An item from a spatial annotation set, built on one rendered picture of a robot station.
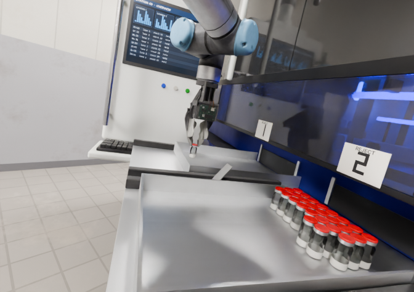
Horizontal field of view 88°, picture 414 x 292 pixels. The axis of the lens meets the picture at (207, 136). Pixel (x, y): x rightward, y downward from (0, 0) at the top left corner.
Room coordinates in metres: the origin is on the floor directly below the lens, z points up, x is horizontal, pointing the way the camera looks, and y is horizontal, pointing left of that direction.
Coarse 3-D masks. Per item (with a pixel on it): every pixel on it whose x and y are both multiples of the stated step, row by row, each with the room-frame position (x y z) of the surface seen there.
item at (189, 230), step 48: (144, 192) 0.38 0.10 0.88; (192, 192) 0.42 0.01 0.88; (240, 192) 0.46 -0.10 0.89; (144, 240) 0.25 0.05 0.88; (192, 240) 0.27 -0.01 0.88; (240, 240) 0.29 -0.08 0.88; (288, 240) 0.32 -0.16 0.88; (144, 288) 0.15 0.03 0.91; (192, 288) 0.16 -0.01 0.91; (240, 288) 0.18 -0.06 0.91; (288, 288) 0.19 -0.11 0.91; (336, 288) 0.21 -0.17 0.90
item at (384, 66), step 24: (240, 0) 1.17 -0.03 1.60; (288, 72) 0.66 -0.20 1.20; (312, 72) 0.56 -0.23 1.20; (336, 72) 0.49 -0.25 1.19; (360, 72) 0.44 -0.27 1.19; (384, 72) 0.40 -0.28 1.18; (408, 72) 0.36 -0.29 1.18; (216, 120) 1.15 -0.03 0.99; (336, 168) 0.43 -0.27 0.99; (384, 192) 0.34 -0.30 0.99
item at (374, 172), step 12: (348, 144) 0.42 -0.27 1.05; (348, 156) 0.41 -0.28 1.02; (360, 156) 0.39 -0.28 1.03; (372, 156) 0.37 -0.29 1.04; (384, 156) 0.35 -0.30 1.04; (348, 168) 0.41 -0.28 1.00; (360, 168) 0.38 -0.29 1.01; (372, 168) 0.37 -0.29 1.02; (384, 168) 0.35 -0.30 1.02; (372, 180) 0.36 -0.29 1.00
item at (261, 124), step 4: (260, 120) 0.74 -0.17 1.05; (260, 124) 0.73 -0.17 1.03; (264, 124) 0.71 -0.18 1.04; (268, 124) 0.69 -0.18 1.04; (260, 128) 0.73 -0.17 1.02; (268, 128) 0.68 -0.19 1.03; (256, 132) 0.74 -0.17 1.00; (260, 132) 0.72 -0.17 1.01; (264, 132) 0.70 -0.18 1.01; (268, 132) 0.68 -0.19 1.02; (256, 136) 0.74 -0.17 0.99; (260, 136) 0.72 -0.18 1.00; (264, 136) 0.69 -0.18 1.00; (268, 136) 0.67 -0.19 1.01; (268, 140) 0.67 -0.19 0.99
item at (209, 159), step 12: (180, 144) 0.75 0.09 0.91; (180, 156) 0.63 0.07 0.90; (204, 156) 0.75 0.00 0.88; (216, 156) 0.78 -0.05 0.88; (228, 156) 0.82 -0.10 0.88; (240, 156) 0.83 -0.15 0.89; (252, 156) 0.85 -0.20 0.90; (192, 168) 0.51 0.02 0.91; (204, 168) 0.52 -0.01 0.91; (216, 168) 0.53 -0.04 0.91; (240, 168) 0.69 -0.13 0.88; (252, 168) 0.72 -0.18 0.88; (264, 168) 0.75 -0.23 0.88; (288, 180) 0.60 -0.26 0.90; (300, 180) 0.61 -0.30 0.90
